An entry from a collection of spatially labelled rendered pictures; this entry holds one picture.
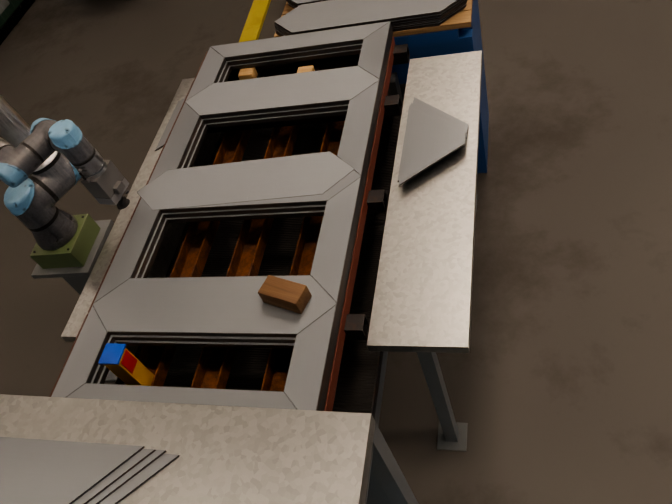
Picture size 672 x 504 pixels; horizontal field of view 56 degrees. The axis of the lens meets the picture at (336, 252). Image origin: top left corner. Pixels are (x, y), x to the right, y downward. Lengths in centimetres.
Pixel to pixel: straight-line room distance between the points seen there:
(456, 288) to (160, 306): 81
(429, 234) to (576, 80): 179
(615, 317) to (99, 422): 181
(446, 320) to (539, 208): 128
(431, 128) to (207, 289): 87
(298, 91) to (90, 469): 141
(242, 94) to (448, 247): 100
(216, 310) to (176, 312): 12
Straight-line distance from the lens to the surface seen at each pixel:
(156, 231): 206
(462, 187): 194
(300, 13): 272
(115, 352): 179
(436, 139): 204
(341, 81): 225
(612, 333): 251
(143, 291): 189
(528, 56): 363
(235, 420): 133
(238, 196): 198
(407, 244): 182
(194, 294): 180
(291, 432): 127
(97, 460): 142
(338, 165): 194
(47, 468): 148
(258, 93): 234
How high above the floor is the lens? 216
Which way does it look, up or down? 49 degrees down
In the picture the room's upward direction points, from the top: 23 degrees counter-clockwise
